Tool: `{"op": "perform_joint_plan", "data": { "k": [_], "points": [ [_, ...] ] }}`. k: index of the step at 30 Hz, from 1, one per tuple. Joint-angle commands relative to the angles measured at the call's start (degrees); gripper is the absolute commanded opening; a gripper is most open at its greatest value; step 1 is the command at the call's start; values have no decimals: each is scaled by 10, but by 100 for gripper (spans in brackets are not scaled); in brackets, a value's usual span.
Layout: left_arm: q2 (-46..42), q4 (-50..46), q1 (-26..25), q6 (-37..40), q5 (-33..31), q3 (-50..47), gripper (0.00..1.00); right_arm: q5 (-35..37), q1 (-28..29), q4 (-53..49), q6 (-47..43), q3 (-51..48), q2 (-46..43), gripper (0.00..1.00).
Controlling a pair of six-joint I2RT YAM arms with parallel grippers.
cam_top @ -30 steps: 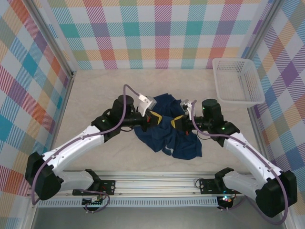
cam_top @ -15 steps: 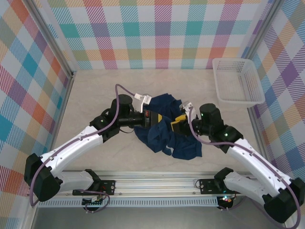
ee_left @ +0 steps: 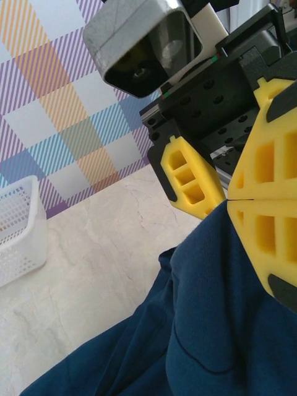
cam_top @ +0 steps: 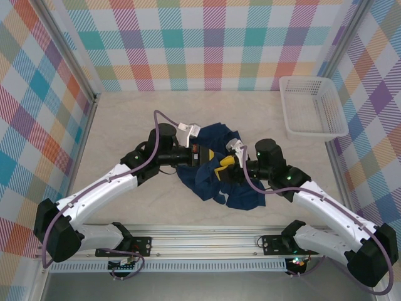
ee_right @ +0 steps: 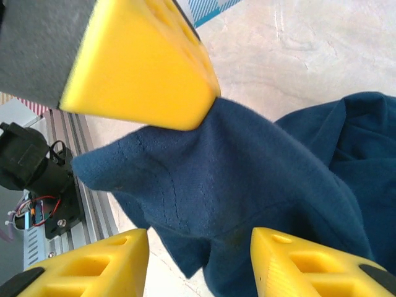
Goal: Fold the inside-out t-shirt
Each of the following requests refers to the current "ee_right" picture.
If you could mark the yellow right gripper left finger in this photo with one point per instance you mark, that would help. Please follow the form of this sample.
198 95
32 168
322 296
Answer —
92 272

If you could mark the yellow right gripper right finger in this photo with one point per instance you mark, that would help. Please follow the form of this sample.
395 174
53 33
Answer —
278 272

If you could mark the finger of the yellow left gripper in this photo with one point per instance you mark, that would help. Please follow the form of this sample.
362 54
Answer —
139 71

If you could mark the blue t-shirt with cartoon print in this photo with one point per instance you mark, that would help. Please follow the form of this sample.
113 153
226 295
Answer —
232 173

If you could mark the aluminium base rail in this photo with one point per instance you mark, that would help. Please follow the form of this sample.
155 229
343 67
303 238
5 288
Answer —
92 210

